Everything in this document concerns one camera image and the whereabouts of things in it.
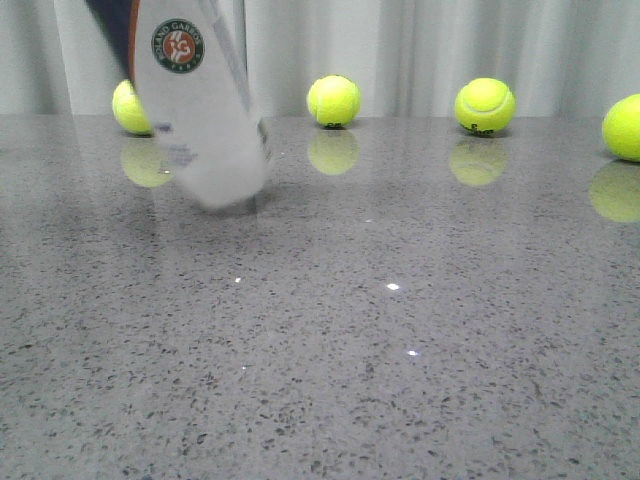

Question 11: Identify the white blue tennis ball can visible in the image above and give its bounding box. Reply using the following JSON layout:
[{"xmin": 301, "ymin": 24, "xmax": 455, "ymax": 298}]
[{"xmin": 88, "ymin": 1, "xmax": 269, "ymax": 210}]

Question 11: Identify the middle yellow tennis ball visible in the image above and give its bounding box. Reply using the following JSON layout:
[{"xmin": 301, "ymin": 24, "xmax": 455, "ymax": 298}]
[{"xmin": 306, "ymin": 75, "xmax": 361, "ymax": 128}]

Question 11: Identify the yellow tennis ball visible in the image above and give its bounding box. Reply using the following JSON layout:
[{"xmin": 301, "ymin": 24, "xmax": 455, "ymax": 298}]
[
  {"xmin": 602, "ymin": 94, "xmax": 640, "ymax": 162},
  {"xmin": 112, "ymin": 80, "xmax": 153, "ymax": 135},
  {"xmin": 306, "ymin": 75, "xmax": 361, "ymax": 128},
  {"xmin": 454, "ymin": 78, "xmax": 516, "ymax": 136}
]

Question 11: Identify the left yellow tennis ball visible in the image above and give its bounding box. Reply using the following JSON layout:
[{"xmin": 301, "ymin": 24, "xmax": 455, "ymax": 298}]
[{"xmin": 112, "ymin": 80, "xmax": 153, "ymax": 135}]

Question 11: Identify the far right yellow tennis ball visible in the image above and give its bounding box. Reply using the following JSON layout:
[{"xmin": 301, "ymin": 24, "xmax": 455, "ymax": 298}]
[{"xmin": 602, "ymin": 94, "xmax": 640, "ymax": 162}]

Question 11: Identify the grey white curtain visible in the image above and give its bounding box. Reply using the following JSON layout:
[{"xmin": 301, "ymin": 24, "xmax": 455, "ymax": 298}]
[{"xmin": 1, "ymin": 1, "xmax": 639, "ymax": 117}]

